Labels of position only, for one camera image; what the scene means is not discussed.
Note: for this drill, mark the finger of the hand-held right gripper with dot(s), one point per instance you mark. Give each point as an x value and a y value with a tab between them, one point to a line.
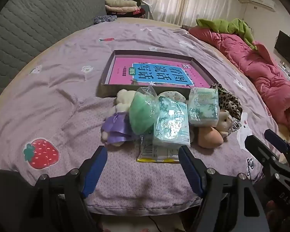
258	149
278	142

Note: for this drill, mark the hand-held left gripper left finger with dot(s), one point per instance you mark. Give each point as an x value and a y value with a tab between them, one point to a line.
96	172

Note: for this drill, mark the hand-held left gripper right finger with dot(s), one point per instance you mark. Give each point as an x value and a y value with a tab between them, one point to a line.
191	174

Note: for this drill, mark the plush rabbit with tiara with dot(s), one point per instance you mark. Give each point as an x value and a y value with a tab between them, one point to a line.
210	137

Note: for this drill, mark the white yellow wipes packet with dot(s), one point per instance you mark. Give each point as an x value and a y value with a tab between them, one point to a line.
154	153

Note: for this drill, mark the cream plush bear purple dress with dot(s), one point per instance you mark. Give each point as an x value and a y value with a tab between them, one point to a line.
116	125

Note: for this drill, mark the green white tissue pack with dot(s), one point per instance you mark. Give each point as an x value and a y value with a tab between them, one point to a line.
203	108
170	125

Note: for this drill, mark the leopard print scrunchie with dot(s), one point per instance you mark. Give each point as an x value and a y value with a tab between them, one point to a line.
228	104

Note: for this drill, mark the green sponge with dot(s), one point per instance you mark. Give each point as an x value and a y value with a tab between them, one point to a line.
140	113

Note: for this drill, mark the shallow grey cardboard box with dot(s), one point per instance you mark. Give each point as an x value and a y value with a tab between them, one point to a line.
108	90

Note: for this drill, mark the floral fabric cap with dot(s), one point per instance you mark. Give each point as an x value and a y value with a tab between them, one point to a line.
174	95

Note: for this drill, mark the pink quilt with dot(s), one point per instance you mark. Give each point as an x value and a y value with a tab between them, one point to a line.
256	65

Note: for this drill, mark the purple printed bed sheet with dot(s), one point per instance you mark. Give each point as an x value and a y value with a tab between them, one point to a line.
62	89

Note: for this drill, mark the black television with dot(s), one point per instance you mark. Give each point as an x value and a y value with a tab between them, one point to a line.
287	46

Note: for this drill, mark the pink and blue book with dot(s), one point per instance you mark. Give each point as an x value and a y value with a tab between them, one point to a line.
125	70

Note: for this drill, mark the green blanket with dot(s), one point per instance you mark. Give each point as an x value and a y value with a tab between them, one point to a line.
232	26

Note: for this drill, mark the white air conditioner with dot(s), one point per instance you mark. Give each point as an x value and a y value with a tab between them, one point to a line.
262	2

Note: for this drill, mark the dark knitted cloth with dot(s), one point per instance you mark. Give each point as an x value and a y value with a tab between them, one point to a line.
105	19

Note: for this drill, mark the grey quilted headboard cover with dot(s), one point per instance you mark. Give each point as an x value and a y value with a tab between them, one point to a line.
38	24

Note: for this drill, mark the dark red folded cloth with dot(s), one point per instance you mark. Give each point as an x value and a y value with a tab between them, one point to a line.
135	13

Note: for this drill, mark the pink folded cloth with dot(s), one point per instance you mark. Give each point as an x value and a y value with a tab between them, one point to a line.
120	9

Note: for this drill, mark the white curtain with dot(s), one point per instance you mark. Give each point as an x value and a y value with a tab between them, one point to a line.
183	2

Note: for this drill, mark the beige folded cloth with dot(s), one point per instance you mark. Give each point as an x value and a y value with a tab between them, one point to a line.
120	2

